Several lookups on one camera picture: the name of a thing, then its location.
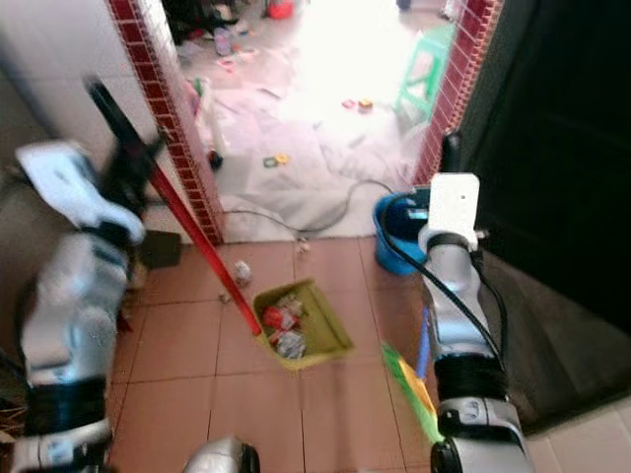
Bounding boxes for olive dustpan with red handle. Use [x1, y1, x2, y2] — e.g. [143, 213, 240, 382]
[86, 77, 356, 372]

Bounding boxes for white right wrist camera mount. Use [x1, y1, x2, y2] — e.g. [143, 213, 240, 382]
[416, 172, 482, 253]

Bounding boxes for blue plastic bucket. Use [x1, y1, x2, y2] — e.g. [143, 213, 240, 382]
[373, 188, 431, 278]

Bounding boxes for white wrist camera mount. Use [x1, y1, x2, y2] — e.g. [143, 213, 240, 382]
[416, 172, 482, 253]
[15, 140, 146, 247]

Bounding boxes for green plastic stool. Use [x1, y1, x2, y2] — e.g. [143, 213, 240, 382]
[394, 24, 456, 121]

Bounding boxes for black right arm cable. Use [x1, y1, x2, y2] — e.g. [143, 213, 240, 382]
[382, 191, 514, 368]

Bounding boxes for red plastic basin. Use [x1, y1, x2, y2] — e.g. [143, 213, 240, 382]
[267, 0, 298, 21]

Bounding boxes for dark door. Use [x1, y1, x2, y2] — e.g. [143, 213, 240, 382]
[457, 0, 631, 430]

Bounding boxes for dark flat square object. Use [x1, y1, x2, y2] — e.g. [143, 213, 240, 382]
[142, 231, 184, 270]

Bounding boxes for brown cardboard scraps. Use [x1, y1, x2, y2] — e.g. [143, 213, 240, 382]
[0, 397, 29, 446]

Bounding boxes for silver robot leg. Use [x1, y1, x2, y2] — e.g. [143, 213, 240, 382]
[181, 438, 263, 473]

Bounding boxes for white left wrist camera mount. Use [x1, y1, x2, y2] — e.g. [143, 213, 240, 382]
[15, 140, 146, 247]

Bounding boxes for red crumpled wrapper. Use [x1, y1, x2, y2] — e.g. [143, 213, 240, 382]
[262, 303, 303, 333]

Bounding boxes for black floor cable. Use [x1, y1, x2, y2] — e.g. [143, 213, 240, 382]
[221, 177, 395, 238]

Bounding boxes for white crumpled trash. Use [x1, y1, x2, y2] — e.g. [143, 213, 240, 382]
[274, 330, 308, 361]

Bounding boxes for small plastic bottle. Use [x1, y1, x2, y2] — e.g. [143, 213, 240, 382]
[214, 27, 235, 58]

